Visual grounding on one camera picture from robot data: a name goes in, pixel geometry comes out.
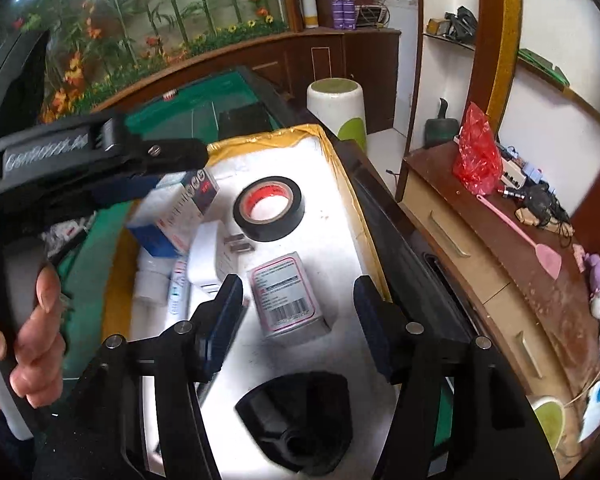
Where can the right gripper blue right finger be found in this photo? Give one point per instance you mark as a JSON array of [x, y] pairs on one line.
[[383, 324]]

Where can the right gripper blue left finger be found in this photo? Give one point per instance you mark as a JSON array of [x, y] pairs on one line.
[[217, 322]]

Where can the white grey medicine box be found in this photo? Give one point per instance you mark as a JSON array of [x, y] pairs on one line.
[[287, 307]]

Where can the blue white medicine box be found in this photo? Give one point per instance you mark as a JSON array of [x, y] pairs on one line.
[[167, 217]]

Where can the person's left hand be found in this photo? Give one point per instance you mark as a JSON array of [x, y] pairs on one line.
[[39, 347]]

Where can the clear syringe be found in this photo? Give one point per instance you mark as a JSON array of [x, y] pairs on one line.
[[178, 298]]

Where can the white power adapter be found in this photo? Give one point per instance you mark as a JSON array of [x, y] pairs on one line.
[[213, 255]]

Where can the yellow taped foam tray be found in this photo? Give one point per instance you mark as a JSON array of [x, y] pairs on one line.
[[335, 247]]

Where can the black fan shaped part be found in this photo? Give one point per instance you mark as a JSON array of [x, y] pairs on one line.
[[301, 421]]

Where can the black tape roll red core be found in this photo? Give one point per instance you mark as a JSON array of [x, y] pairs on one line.
[[269, 209]]

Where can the wooden side cabinet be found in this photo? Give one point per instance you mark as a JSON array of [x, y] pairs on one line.
[[543, 325]]

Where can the flower mural panel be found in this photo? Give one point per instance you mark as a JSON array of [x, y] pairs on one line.
[[97, 48]]

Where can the pink fly swatter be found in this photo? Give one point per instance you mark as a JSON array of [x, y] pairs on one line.
[[550, 260]]

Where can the red plastic bag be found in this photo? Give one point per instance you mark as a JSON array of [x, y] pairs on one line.
[[478, 164]]

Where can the dark green kettle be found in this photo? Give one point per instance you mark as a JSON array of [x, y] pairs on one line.
[[440, 129]]

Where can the purple bottles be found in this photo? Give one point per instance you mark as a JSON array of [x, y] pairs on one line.
[[344, 14]]

